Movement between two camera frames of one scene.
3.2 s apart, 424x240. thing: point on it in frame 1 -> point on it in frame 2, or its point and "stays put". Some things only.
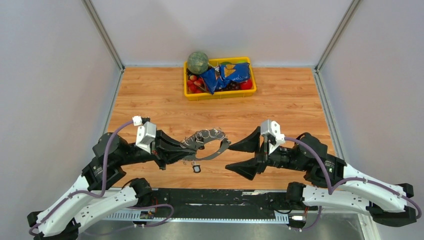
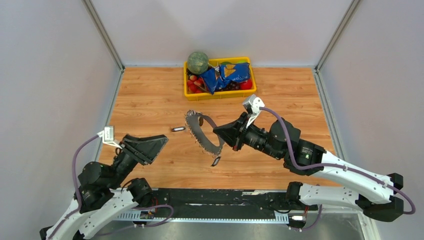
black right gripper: (247, 168) -> (233, 133)
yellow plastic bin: (209, 96) stays put
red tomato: (246, 85) stays put
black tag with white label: (196, 168) -> (215, 161)
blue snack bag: (216, 78) stays put
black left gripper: (161, 152) -> (146, 149)
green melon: (198, 62) stays put
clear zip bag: (198, 140) -> (194, 121)
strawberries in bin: (195, 85) stays put
